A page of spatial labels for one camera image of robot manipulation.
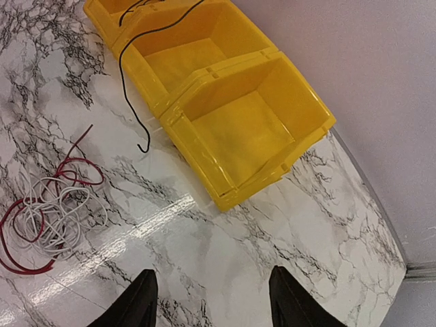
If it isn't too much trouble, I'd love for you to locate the yellow bin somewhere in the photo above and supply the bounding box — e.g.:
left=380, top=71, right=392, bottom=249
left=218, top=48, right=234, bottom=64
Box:
left=159, top=52, right=336, bottom=211
left=83, top=0, right=157, bottom=48
left=112, top=1, right=286, bottom=127

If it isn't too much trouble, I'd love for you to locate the white wire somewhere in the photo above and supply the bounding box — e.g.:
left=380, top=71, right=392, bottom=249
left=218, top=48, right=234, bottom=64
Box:
left=12, top=175, right=108, bottom=260

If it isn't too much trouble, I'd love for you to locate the right yellow bin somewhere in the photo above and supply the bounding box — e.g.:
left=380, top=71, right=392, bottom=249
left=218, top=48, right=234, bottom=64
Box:
left=159, top=52, right=336, bottom=211

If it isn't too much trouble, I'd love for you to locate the middle yellow bin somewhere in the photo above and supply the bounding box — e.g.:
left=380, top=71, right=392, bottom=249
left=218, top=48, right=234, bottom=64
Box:
left=112, top=1, right=286, bottom=127

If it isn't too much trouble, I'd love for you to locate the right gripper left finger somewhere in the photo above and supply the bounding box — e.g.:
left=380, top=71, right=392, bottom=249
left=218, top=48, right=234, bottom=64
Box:
left=89, top=269, right=158, bottom=327

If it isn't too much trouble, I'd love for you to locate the red wire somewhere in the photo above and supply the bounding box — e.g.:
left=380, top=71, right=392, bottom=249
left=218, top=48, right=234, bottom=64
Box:
left=0, top=124, right=105, bottom=275

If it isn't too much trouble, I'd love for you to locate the black wire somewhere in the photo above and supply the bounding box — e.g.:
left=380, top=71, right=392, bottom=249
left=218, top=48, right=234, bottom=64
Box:
left=117, top=0, right=205, bottom=153
left=117, top=0, right=164, bottom=27

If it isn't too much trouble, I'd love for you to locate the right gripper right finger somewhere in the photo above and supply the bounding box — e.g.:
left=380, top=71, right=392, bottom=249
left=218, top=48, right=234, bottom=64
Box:
left=269, top=266, right=336, bottom=326

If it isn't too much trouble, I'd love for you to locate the aluminium front frame rail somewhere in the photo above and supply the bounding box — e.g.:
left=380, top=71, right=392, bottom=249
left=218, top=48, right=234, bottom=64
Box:
left=405, top=262, right=436, bottom=281

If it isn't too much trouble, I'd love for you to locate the left yellow bin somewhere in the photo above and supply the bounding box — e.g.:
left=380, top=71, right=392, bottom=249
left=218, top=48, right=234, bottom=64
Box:
left=83, top=0, right=157, bottom=48

